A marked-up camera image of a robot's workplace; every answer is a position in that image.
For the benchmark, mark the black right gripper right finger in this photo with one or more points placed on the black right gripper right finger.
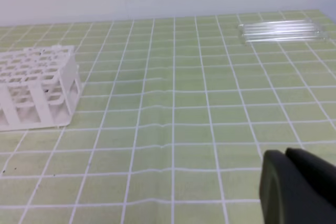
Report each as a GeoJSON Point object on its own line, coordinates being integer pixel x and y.
{"type": "Point", "coordinates": [319, 173]}

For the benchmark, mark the clear test tube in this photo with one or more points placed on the clear test tube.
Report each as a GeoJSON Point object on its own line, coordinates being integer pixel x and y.
{"type": "Point", "coordinates": [283, 38]}
{"type": "Point", "coordinates": [297, 22]}
{"type": "Point", "coordinates": [295, 33]}
{"type": "Point", "coordinates": [281, 28]}

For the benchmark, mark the green checked tablecloth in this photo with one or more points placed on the green checked tablecloth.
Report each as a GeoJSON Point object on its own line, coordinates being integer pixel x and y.
{"type": "Point", "coordinates": [173, 121]}

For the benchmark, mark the clear test tube bottom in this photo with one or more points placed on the clear test tube bottom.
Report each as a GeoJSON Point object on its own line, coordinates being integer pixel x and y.
{"type": "Point", "coordinates": [283, 38]}

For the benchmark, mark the white plastic test tube rack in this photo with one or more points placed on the white plastic test tube rack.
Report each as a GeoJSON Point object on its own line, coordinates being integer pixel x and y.
{"type": "Point", "coordinates": [40, 87]}

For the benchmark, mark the clear test tube top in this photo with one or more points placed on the clear test tube top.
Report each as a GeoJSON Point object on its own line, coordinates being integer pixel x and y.
{"type": "Point", "coordinates": [297, 22]}

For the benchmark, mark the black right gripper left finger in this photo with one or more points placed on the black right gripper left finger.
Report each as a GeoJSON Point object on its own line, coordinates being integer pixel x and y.
{"type": "Point", "coordinates": [286, 196]}

